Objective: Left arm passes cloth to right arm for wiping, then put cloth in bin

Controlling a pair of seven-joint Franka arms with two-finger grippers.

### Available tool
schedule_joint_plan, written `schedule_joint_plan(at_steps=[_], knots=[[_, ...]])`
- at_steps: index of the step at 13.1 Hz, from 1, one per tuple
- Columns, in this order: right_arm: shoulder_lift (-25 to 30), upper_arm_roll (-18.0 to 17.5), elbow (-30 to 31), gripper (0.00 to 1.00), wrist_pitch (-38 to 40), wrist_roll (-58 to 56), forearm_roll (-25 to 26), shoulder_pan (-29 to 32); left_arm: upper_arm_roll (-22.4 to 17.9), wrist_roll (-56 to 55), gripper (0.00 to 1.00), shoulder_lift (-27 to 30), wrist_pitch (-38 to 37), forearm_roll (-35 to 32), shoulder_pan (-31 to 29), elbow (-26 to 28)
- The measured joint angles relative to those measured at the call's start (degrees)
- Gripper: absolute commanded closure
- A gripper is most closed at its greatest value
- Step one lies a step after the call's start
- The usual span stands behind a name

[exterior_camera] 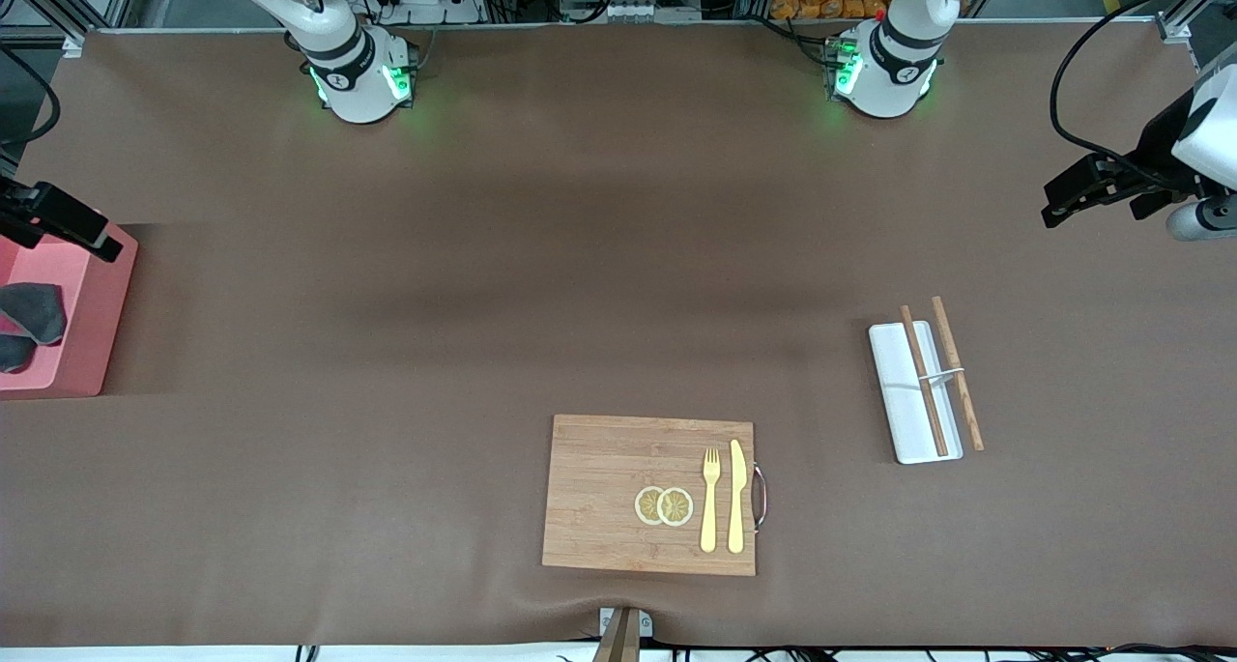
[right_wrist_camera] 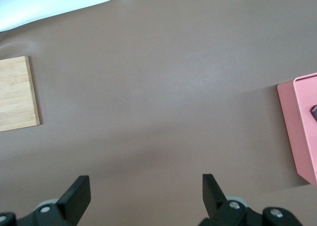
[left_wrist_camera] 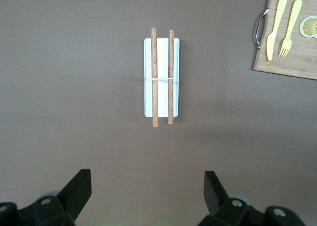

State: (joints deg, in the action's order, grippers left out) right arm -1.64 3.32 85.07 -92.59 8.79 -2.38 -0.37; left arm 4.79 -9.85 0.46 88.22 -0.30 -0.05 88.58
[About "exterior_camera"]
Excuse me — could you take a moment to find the grey and red cloth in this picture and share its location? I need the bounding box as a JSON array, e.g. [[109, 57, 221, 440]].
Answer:
[[0, 283, 69, 373]]

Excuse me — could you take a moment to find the pink plastic bin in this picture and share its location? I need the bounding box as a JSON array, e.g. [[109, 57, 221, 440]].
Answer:
[[0, 222, 139, 399]]

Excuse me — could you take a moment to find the white rectangular tray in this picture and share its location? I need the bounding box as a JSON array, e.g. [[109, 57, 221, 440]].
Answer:
[[868, 321, 965, 466]]

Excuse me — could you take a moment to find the yellow plastic knife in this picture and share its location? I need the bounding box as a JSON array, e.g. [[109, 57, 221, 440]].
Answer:
[[727, 439, 748, 555]]

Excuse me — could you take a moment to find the white terminal block row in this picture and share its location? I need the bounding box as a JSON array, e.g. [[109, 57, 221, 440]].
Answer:
[[561, 0, 704, 23]]

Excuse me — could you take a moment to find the yellow plastic fork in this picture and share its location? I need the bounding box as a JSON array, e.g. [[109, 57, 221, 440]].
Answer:
[[700, 447, 722, 554]]

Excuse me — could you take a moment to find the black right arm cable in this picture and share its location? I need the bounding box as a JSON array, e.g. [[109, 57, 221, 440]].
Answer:
[[0, 46, 62, 149]]

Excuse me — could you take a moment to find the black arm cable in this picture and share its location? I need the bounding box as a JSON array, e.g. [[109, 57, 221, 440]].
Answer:
[[0, 46, 62, 149], [1050, 0, 1237, 165]]

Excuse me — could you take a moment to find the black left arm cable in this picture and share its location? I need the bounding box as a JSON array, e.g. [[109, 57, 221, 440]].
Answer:
[[1050, 0, 1237, 165]]

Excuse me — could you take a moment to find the aluminium frame profile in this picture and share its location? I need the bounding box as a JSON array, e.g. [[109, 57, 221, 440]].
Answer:
[[1126, 0, 1237, 44], [29, 0, 146, 56]]

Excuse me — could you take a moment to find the bamboo cutting board metal handle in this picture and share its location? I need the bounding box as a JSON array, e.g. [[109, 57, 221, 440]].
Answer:
[[541, 414, 769, 577]]

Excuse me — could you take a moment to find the metal table edge bracket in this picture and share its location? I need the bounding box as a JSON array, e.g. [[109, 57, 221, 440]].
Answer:
[[598, 607, 655, 641]]

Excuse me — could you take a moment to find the brown angled post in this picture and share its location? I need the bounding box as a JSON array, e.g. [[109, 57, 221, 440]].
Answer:
[[591, 608, 642, 662]]

